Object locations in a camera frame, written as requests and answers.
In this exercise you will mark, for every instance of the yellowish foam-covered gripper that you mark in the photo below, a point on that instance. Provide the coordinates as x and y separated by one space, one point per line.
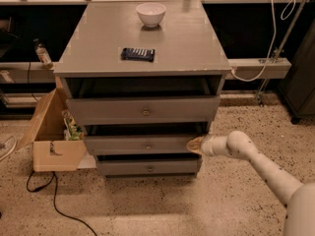
208 146

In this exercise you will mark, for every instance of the grey bottom drawer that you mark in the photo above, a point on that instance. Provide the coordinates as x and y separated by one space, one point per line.
148 164

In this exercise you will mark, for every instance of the metal support pole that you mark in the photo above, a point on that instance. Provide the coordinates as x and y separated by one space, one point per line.
273 59

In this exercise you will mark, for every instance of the grey top drawer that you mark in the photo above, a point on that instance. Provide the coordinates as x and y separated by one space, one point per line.
140 100

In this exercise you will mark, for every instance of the white ceramic bowl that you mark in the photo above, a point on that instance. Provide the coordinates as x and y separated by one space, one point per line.
151 13

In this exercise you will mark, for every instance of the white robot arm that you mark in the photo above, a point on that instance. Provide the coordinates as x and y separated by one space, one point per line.
298 198

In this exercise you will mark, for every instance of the green snack bag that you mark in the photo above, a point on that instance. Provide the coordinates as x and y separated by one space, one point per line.
72 131

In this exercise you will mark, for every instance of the clear plastic bottle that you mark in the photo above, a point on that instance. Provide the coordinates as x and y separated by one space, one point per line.
42 54

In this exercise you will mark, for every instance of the open cardboard box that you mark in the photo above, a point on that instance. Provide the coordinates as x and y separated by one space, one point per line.
45 132

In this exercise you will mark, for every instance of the grey drawer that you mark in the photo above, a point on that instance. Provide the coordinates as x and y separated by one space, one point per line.
142 138
140 100
148 164

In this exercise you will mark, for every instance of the dark grey cabinet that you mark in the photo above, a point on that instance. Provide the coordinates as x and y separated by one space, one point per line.
298 87

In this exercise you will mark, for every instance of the grey drawer cabinet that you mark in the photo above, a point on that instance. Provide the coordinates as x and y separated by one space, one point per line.
185 42

